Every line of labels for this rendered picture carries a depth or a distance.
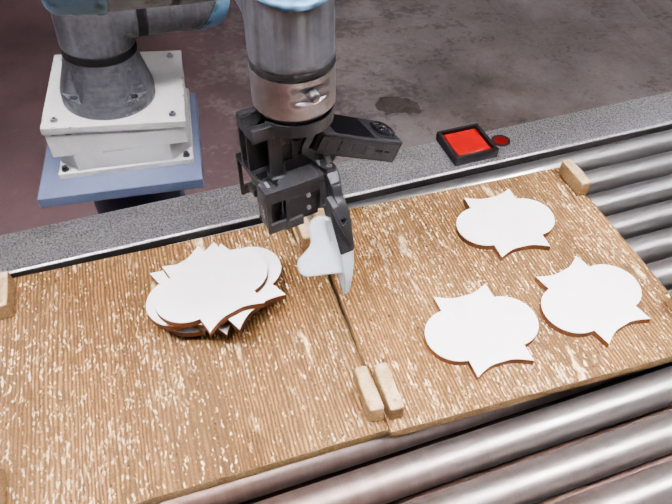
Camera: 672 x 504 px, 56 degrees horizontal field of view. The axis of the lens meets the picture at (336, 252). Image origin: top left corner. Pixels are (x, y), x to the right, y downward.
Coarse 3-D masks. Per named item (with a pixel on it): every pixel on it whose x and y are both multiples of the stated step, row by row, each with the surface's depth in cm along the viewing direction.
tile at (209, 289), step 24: (192, 264) 78; (216, 264) 78; (240, 264) 78; (264, 264) 78; (168, 288) 76; (192, 288) 76; (216, 288) 76; (240, 288) 76; (168, 312) 73; (192, 312) 73; (216, 312) 73; (240, 312) 74
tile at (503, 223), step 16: (480, 208) 91; (496, 208) 91; (512, 208) 91; (528, 208) 91; (544, 208) 91; (464, 224) 89; (480, 224) 89; (496, 224) 89; (512, 224) 89; (528, 224) 89; (544, 224) 89; (464, 240) 87; (480, 240) 87; (496, 240) 87; (512, 240) 87; (528, 240) 87; (544, 240) 87
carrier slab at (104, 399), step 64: (128, 256) 86; (0, 320) 78; (64, 320) 78; (128, 320) 78; (256, 320) 78; (320, 320) 78; (0, 384) 72; (64, 384) 72; (128, 384) 72; (192, 384) 72; (256, 384) 72; (320, 384) 72; (0, 448) 67; (64, 448) 67; (128, 448) 67; (192, 448) 67; (256, 448) 67; (320, 448) 67
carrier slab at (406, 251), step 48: (480, 192) 95; (528, 192) 95; (384, 240) 88; (432, 240) 88; (576, 240) 88; (624, 240) 88; (336, 288) 82; (384, 288) 82; (432, 288) 82; (528, 288) 82; (384, 336) 77; (624, 336) 77; (432, 384) 72; (480, 384) 72; (528, 384) 72; (576, 384) 73
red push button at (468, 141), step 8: (448, 136) 105; (456, 136) 105; (464, 136) 105; (472, 136) 105; (480, 136) 105; (456, 144) 104; (464, 144) 104; (472, 144) 104; (480, 144) 104; (456, 152) 103; (464, 152) 102; (472, 152) 102
